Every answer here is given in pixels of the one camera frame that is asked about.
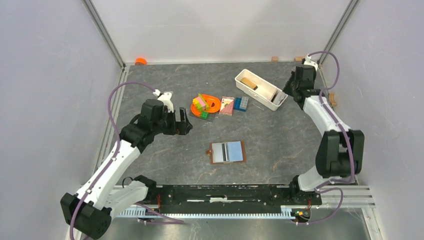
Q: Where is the green building block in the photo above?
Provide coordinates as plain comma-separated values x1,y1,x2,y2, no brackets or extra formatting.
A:
200,111,209,120

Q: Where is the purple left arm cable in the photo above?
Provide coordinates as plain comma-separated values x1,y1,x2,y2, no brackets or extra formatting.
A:
68,81,185,240

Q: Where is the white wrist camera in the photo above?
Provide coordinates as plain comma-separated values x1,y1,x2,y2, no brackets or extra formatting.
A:
302,55,319,71
157,91,175,113

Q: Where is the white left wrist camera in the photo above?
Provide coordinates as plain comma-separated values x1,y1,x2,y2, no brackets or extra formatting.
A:
157,91,175,113

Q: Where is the grey striped credit card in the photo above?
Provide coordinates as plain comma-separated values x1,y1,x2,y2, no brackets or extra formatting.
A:
211,142,229,164

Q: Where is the pink yellow green block stack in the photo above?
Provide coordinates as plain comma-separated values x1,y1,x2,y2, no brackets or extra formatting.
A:
192,94,210,112

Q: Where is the white rectangular plastic tray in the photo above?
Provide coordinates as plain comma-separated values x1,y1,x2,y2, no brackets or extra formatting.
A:
234,69,288,111

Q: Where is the tan card in tray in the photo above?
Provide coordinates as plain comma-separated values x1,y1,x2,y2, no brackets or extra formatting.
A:
240,77,258,90

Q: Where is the brown leather card holder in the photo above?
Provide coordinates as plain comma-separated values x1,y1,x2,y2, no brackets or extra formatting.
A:
206,140,247,164

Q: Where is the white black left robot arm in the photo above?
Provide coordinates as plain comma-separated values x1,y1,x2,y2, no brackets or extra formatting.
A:
60,99,193,240

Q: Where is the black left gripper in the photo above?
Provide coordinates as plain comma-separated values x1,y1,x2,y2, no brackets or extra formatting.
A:
152,107,193,135

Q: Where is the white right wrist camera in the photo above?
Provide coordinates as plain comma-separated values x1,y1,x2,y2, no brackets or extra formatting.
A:
302,55,319,71

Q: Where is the stack of white cards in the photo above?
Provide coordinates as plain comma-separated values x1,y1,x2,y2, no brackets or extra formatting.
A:
271,91,287,105

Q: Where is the curved wooden piece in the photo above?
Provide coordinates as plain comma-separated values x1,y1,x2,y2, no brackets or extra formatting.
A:
328,92,338,108

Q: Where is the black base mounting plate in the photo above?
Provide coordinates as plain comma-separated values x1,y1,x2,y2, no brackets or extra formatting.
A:
140,184,322,214

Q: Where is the blue grey building block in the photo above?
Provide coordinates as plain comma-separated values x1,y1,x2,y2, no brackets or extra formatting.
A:
233,96,249,112

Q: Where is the orange tape roll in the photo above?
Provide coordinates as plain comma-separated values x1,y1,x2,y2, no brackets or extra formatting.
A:
134,57,147,66

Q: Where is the red playing card box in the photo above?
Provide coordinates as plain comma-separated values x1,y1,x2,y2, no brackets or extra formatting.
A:
219,96,235,116

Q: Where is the white slotted cable duct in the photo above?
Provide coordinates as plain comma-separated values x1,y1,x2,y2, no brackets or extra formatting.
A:
112,206,299,220

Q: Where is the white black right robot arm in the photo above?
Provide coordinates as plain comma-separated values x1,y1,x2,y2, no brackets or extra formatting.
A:
283,65,365,204

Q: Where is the dark grey block baseplate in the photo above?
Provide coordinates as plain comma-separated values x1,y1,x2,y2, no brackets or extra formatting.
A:
189,111,216,122

